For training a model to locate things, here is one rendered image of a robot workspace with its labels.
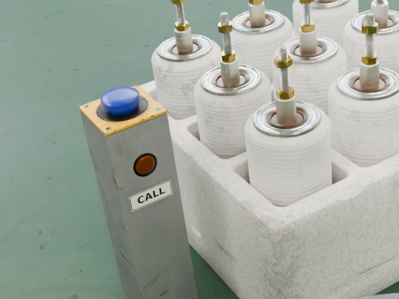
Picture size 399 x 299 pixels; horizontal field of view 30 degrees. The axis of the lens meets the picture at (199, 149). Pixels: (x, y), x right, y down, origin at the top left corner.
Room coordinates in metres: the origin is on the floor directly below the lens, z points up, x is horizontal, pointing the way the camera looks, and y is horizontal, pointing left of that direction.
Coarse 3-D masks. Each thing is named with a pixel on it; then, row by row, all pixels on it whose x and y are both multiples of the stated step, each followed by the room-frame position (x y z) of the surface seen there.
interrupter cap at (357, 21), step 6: (360, 12) 0.94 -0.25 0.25; (366, 12) 0.94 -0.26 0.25; (390, 12) 0.93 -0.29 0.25; (396, 12) 0.93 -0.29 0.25; (354, 18) 0.93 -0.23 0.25; (360, 18) 0.93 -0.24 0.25; (390, 18) 0.92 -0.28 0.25; (396, 18) 0.91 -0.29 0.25; (354, 24) 0.91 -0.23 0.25; (360, 24) 0.91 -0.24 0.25; (390, 24) 0.90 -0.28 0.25; (396, 24) 0.89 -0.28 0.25; (360, 30) 0.89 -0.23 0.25; (378, 30) 0.88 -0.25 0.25; (384, 30) 0.88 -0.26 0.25; (390, 30) 0.88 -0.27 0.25; (396, 30) 0.87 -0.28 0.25
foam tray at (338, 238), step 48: (192, 144) 0.79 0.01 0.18; (192, 192) 0.77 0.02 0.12; (240, 192) 0.67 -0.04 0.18; (336, 192) 0.65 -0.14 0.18; (384, 192) 0.67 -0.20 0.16; (192, 240) 0.79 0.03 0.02; (240, 240) 0.67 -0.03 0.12; (288, 240) 0.61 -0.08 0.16; (336, 240) 0.64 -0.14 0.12; (384, 240) 0.67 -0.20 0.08; (240, 288) 0.68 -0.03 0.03; (288, 288) 0.61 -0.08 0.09; (336, 288) 0.63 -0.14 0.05; (384, 288) 0.67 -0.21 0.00
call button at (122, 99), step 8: (112, 88) 0.68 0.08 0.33; (120, 88) 0.68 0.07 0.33; (128, 88) 0.68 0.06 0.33; (104, 96) 0.67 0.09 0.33; (112, 96) 0.67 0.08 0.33; (120, 96) 0.66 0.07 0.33; (128, 96) 0.66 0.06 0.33; (136, 96) 0.66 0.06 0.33; (104, 104) 0.65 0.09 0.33; (112, 104) 0.65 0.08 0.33; (120, 104) 0.65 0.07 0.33; (128, 104) 0.65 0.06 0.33; (136, 104) 0.66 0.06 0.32; (112, 112) 0.65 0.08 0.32; (120, 112) 0.65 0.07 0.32; (128, 112) 0.65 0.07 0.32
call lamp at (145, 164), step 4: (144, 156) 0.64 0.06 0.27; (148, 156) 0.64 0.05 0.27; (140, 160) 0.63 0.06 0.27; (144, 160) 0.63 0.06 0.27; (148, 160) 0.63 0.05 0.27; (152, 160) 0.64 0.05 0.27; (136, 164) 0.63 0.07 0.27; (140, 164) 0.63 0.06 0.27; (144, 164) 0.63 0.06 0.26; (148, 164) 0.63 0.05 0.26; (152, 164) 0.64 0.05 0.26; (136, 168) 0.63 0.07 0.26; (140, 168) 0.63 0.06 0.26; (144, 168) 0.63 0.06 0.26; (148, 168) 0.63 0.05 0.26; (152, 168) 0.64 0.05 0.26; (140, 172) 0.63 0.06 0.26; (144, 172) 0.63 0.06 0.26; (148, 172) 0.63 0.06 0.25
